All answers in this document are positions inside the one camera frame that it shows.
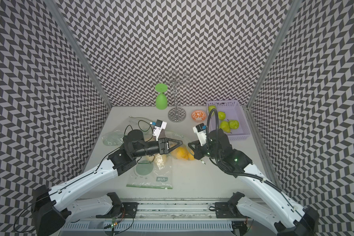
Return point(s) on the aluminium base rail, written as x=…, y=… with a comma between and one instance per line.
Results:
x=163, y=216

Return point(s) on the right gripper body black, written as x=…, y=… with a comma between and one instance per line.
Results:
x=207, y=150

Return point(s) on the zip bag with orange fruit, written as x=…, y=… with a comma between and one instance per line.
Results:
x=173, y=135

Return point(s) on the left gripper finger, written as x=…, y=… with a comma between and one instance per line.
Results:
x=174, y=142
x=174, y=148

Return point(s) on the chrome mug tree stand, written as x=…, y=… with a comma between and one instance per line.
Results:
x=176, y=114

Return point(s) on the green pear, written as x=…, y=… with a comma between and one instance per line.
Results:
x=234, y=124
x=222, y=115
x=224, y=125
x=211, y=108

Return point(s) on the zip bag with beige fruit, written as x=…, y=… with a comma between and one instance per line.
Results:
x=155, y=171

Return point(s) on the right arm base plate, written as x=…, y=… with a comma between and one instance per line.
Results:
x=224, y=210

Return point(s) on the zip bag with green pears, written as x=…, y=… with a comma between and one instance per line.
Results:
x=116, y=135

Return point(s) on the purple plastic basket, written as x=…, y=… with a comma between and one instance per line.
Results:
x=234, y=111

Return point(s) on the green plastic goblet upside down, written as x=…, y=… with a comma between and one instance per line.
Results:
x=161, y=101

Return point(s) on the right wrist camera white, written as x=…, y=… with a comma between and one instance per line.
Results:
x=200, y=131

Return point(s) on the yellow pear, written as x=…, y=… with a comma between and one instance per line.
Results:
x=190, y=156
x=181, y=153

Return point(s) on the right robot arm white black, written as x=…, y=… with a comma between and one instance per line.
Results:
x=282, y=215

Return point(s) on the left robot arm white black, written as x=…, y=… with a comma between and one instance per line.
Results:
x=53, y=207

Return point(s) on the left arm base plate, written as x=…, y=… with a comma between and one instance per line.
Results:
x=124, y=210

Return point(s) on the orange patterned small bowl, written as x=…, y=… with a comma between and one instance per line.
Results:
x=199, y=116

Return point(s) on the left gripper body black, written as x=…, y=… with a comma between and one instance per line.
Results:
x=152, y=148

